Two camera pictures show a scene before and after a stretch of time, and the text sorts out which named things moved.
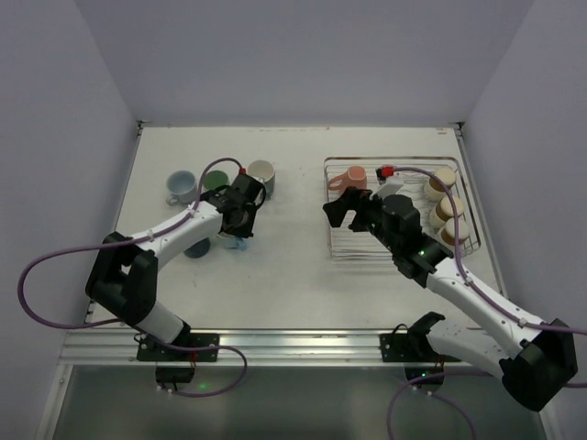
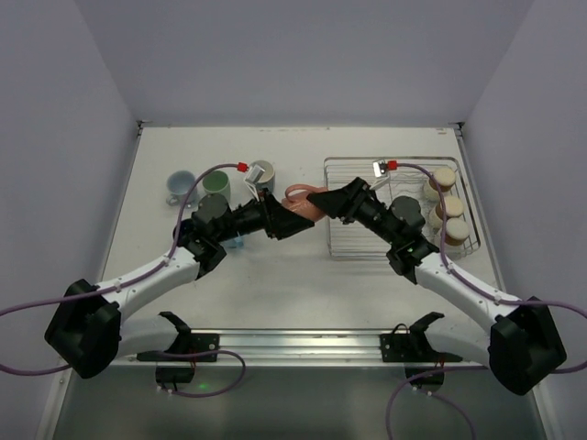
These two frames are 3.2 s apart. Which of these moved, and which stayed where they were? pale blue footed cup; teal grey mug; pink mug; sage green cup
Moved: pink mug
Stayed: teal grey mug; pale blue footed cup; sage green cup
